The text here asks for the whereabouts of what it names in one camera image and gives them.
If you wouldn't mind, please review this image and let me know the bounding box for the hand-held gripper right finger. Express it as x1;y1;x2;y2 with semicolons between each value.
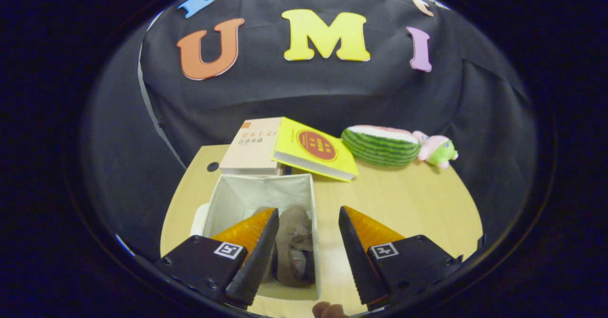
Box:
338;206;463;310

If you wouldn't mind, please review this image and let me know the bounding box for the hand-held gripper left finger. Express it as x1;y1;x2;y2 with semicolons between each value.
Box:
153;207;280;308

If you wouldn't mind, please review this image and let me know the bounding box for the white storage box lid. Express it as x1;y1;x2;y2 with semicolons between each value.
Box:
191;203;210;237

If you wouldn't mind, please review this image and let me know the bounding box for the white fabric storage box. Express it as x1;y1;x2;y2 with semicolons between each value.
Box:
202;173;321;302

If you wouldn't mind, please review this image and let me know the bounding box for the beige book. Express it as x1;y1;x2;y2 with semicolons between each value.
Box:
219;117;285;176

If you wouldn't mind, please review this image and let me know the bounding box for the watermelon slice plush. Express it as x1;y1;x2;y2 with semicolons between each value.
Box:
341;125;422;168

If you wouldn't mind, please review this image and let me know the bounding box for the yellow book with red label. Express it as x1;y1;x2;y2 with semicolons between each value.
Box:
271;116;359;182

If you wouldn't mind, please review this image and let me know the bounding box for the pink and green plush toy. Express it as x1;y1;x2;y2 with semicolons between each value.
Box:
412;130;459;170

